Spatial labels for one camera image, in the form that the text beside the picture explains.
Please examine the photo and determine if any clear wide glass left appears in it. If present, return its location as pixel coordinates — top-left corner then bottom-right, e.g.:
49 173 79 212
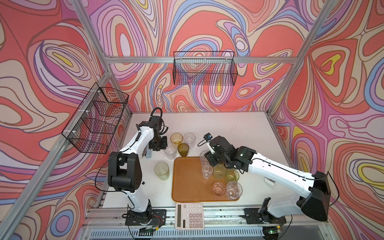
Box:
164 146 177 160

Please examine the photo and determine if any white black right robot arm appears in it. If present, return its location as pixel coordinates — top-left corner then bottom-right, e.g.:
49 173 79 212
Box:
202 133 331 224

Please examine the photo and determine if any orange plastic tray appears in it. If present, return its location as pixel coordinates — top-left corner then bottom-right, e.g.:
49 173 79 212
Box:
172 157 229 203

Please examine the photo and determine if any olive textured cup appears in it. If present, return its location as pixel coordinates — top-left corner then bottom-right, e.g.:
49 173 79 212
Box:
178 143 190 157

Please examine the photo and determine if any white desk calculator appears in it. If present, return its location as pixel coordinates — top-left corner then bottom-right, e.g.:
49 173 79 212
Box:
175 203 205 230

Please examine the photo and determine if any yellow amber glass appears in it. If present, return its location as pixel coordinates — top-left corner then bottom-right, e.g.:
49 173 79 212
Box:
170 133 184 146

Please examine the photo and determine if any clear faceted glass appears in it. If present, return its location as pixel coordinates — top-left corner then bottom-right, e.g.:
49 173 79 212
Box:
225 181 243 201
200 151 210 167

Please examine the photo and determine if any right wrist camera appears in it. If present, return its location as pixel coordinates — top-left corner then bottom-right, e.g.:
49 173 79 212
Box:
204 133 217 154

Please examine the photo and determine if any green ribbed glass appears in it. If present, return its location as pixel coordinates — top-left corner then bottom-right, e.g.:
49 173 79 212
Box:
225 169 240 184

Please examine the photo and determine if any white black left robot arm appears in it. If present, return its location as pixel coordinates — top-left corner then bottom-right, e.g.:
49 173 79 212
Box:
108 107 168 225

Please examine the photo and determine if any pink clear cup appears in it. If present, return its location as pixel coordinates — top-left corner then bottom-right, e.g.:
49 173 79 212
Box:
212 182 226 197

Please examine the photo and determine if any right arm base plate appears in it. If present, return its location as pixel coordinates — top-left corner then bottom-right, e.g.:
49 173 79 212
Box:
242 208 287 225

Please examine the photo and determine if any pale green textured cup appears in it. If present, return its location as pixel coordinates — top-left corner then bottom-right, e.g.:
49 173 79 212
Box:
213 164 227 180

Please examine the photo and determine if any pale yellow frosted cup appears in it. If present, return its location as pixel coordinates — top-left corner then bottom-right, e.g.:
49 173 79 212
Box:
154 162 170 181

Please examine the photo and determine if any black wire basket back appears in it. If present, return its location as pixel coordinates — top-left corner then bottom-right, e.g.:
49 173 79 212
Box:
173 50 238 86

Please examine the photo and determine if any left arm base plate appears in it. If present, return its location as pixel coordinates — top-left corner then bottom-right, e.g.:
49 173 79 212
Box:
122 209 167 227

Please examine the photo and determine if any clear glass back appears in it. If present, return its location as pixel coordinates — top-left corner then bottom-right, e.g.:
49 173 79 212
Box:
183 133 196 149

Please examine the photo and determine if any small clear glass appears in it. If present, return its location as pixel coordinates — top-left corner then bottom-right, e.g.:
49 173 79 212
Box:
202 165 213 179

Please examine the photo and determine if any black wire basket left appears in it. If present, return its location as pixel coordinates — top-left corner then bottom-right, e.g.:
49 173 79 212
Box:
62 83 129 154

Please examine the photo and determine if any black wire basket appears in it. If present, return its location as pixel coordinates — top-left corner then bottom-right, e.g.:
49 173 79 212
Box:
173 50 238 86
62 83 129 154

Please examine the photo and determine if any white clip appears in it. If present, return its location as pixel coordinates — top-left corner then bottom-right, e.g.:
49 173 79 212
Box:
264 178 276 188

